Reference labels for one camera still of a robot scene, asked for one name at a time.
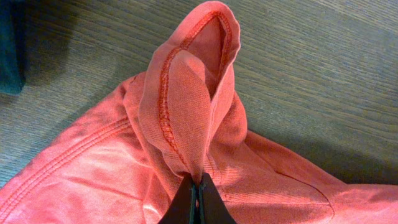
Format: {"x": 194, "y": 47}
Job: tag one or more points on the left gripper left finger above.
{"x": 184, "y": 204}

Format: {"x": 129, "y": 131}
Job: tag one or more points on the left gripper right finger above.
{"x": 212, "y": 209}

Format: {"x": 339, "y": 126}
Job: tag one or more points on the orange printed t-shirt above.
{"x": 123, "y": 160}

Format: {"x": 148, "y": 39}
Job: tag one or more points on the dark folded clothes pile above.
{"x": 13, "y": 58}

